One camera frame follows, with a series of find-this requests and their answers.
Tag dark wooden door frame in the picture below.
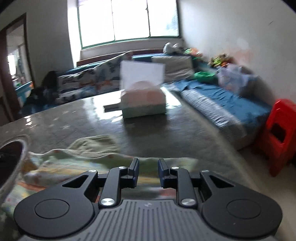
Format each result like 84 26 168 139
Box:
0 13 35 121

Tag green framed window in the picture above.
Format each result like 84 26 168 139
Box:
77 0 180 49

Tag teal blue sofa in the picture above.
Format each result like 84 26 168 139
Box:
57 53 273 151

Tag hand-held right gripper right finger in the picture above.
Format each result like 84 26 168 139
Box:
158 159 235 207

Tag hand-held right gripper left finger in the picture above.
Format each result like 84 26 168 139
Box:
62 158 140 207

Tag red plastic stool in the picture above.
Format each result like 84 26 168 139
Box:
254 99 296 178

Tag white plush toy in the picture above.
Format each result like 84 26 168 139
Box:
163 42 181 55

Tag colourful toys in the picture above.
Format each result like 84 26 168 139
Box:
184 47 204 61

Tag black bag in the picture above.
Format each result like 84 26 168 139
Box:
26 71 58 106

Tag green plastic basin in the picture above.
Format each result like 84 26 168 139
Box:
194 71 215 82

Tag clear plastic bag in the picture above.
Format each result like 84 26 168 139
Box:
217 64 251 95

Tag butterfly print pillows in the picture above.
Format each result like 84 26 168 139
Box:
57 67 122 103

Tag green patterned child's jacket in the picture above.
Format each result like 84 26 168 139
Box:
0 136 201 220

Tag butterfly print pillow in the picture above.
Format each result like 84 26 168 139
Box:
94 51 133 95

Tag grey cushion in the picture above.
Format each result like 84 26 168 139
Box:
151 54 194 81

